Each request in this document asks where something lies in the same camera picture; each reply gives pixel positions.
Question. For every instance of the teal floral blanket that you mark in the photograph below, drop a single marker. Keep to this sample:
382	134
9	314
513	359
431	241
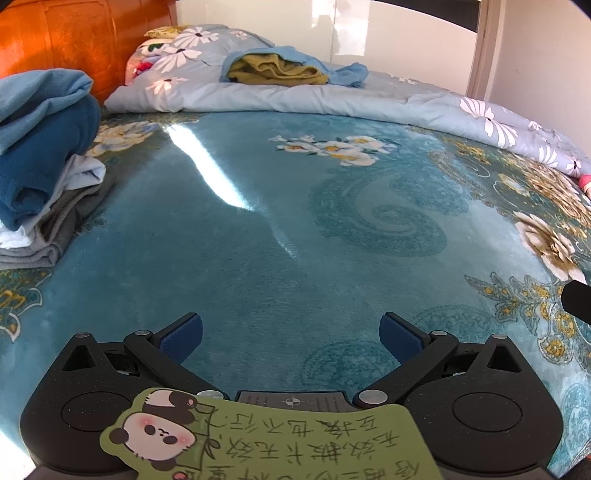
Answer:
277	254

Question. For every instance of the folded dark blue fleece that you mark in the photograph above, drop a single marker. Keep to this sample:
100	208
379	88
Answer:
41	175

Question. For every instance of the folded light blue sweater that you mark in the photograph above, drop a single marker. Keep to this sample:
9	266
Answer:
37	101

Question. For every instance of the green panda note card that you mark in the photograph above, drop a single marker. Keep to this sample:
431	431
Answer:
277	438

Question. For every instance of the light blue knit garment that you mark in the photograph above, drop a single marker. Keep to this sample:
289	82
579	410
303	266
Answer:
351	74

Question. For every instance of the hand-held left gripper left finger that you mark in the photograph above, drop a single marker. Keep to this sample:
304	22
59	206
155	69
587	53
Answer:
181	339

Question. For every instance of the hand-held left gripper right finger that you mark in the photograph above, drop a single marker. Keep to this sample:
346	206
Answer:
400	339

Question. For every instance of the yellow floral pillow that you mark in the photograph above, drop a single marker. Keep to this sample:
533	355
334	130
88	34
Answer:
161	31

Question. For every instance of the light blue floral quilt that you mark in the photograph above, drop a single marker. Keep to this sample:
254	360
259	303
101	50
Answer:
277	99

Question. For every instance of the folded white shirt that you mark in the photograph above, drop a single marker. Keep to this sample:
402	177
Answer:
85	173

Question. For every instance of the olive green garment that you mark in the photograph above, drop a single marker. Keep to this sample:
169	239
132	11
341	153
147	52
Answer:
277	69

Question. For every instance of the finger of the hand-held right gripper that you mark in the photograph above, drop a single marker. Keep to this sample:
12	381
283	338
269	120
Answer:
578	299

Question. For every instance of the orange wooden headboard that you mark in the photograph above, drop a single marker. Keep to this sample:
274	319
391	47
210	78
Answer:
69	37

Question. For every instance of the white glossy wardrobe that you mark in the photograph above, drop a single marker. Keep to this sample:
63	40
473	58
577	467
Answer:
369	27

